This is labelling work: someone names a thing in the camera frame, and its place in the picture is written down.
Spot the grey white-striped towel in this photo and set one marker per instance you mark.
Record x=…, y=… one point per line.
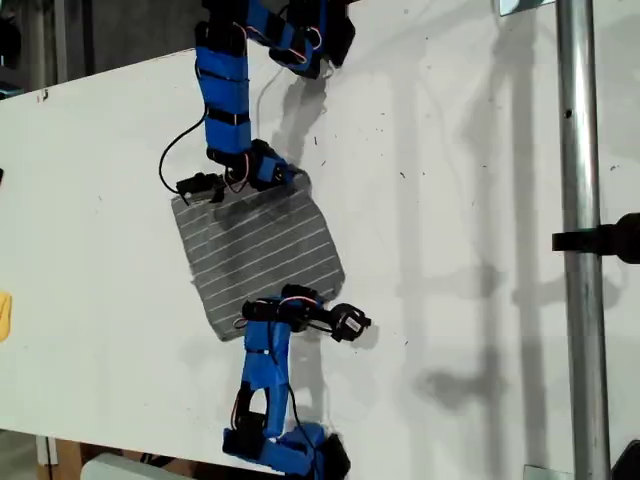
x=260, y=245

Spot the white box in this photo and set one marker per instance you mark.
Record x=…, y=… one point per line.
x=130, y=469

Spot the small metal edge clip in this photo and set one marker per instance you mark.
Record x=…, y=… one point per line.
x=43, y=95

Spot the wooden table leg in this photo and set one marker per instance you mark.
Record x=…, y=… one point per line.
x=65, y=452

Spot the yellow object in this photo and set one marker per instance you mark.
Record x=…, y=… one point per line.
x=5, y=317

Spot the black rounded object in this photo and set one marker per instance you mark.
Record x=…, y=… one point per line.
x=627, y=462

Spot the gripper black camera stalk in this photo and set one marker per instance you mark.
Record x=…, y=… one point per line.
x=320, y=316

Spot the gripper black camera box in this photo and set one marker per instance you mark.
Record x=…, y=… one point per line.
x=350, y=324
x=200, y=186

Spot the silver metal table bracket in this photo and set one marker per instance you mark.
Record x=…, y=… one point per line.
x=520, y=6
x=545, y=472

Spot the steel post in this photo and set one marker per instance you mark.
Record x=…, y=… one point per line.
x=582, y=150

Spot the black post clamp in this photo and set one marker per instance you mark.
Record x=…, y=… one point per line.
x=610, y=240

